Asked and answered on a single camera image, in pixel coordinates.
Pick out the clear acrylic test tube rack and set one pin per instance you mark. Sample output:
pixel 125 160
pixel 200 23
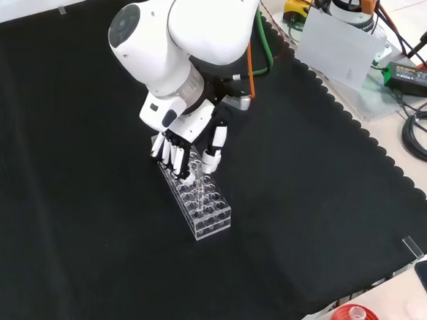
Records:
pixel 209 214

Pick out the black bench cloth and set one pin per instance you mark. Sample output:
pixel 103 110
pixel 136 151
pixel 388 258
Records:
pixel 86 195

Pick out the pale board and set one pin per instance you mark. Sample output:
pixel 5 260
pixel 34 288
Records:
pixel 335 47

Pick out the clear glass test tube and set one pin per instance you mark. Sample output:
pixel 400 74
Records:
pixel 198 193

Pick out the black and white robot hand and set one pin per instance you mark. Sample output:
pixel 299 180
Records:
pixel 192 123

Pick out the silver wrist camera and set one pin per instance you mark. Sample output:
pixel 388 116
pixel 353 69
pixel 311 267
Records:
pixel 241 102

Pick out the clear base plate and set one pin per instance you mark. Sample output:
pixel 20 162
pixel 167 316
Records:
pixel 379 102

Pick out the black power adapter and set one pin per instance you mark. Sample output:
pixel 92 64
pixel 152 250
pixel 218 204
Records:
pixel 411 78

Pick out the yellow stop button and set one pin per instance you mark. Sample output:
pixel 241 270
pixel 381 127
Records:
pixel 296 8

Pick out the clear cloth clip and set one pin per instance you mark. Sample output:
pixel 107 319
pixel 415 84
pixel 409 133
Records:
pixel 412 248
pixel 62 10

